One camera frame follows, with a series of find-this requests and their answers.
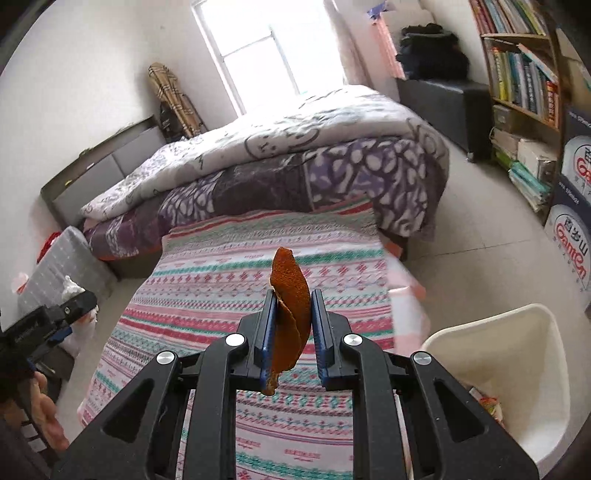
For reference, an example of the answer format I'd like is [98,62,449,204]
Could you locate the wooden bookshelf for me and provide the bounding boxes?
[468,0,568,228]

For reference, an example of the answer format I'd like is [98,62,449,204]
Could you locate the person's left hand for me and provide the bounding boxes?
[28,370,71,454]

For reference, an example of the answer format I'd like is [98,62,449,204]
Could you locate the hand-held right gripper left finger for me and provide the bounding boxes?
[51,290,279,480]

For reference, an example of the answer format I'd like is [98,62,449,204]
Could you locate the red snack packet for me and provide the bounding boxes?
[470,387,505,422]

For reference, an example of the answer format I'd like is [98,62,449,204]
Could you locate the window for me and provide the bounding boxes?
[191,0,352,117]

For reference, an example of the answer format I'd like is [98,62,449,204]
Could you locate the white plastic bin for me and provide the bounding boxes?
[420,302,567,468]

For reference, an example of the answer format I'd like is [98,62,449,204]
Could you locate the grey bed headboard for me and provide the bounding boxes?
[41,114,168,223]

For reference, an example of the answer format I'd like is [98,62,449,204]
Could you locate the row of pale books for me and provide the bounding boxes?
[471,0,549,36]

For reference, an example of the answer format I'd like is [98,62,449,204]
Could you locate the grey storage case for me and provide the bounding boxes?
[18,225,117,315]

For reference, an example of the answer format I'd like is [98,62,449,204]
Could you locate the stacked cardboard water boxes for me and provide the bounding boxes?
[544,202,591,320]

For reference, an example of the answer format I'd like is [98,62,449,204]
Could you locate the black storage bench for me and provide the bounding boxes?
[397,78,493,163]

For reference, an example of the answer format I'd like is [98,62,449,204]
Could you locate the white plastic bag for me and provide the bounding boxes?
[59,274,89,299]

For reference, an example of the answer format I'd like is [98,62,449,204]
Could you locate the dark blue printed box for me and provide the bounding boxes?
[560,105,591,205]

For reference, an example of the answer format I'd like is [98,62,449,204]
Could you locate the brown cardboard box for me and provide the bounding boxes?
[556,27,591,116]

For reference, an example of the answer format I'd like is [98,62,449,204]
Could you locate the row of green books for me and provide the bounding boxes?
[486,43,560,128]

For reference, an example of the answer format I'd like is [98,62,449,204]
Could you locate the long orange peel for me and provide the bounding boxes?
[261,247,311,397]

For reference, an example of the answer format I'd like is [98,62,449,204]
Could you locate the purple and white quilt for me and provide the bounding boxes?
[81,85,451,259]

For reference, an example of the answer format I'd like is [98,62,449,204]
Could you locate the plaid folded frame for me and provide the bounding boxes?
[148,62,207,139]

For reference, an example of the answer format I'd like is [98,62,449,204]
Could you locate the striped patterned blanket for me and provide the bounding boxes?
[76,196,426,480]

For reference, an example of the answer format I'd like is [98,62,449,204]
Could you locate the stack of flat books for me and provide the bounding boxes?
[489,104,558,214]

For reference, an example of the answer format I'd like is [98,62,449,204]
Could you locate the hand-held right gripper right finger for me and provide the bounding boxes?
[310,289,539,480]

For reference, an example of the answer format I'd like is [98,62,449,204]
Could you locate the pink curtain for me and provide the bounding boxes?
[368,13,408,80]

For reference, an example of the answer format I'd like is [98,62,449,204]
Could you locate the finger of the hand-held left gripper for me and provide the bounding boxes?
[46,323,77,347]
[44,290,99,324]

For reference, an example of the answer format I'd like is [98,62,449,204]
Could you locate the black bag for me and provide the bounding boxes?
[159,102,186,142]
[396,23,470,82]

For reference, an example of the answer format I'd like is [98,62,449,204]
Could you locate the red cloth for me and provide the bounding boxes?
[37,232,62,265]

